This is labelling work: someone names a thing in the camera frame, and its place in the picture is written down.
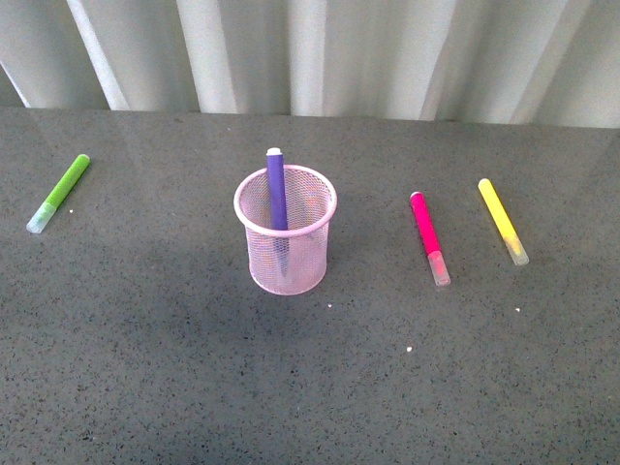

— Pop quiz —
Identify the purple highlighter pen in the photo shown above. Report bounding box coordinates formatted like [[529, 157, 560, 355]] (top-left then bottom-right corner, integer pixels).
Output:
[[265, 147, 289, 283]]

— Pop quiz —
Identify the pink highlighter pen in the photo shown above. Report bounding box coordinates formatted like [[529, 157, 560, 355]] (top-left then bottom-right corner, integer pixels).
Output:
[[410, 192, 450, 287]]

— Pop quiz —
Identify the pink mesh pen cup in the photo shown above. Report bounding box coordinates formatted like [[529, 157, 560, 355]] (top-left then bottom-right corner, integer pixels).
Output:
[[233, 165, 337, 295]]

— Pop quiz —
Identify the yellow highlighter pen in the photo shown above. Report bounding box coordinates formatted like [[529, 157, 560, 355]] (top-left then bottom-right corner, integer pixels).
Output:
[[478, 178, 529, 265]]

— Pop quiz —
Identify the green highlighter pen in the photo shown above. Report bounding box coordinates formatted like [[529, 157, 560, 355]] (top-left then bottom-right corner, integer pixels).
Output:
[[26, 154, 90, 233]]

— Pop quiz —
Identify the white pleated curtain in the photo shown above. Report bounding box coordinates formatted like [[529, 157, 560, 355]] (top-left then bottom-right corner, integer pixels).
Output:
[[1, 1, 619, 128]]

